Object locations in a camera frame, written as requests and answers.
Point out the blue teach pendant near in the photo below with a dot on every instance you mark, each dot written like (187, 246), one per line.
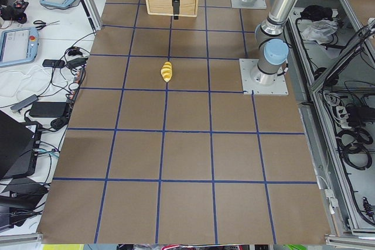
(19, 46)

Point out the black laptop computer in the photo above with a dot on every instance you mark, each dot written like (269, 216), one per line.
(19, 142)

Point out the crumpled white cloth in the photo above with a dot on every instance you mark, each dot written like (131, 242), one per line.
(321, 31)

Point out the black scissors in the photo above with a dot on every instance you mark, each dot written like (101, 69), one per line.
(39, 24)

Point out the toy bread loaf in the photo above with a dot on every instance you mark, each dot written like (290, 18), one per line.
(167, 71)

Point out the black power adapter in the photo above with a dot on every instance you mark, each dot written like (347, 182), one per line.
(47, 109)

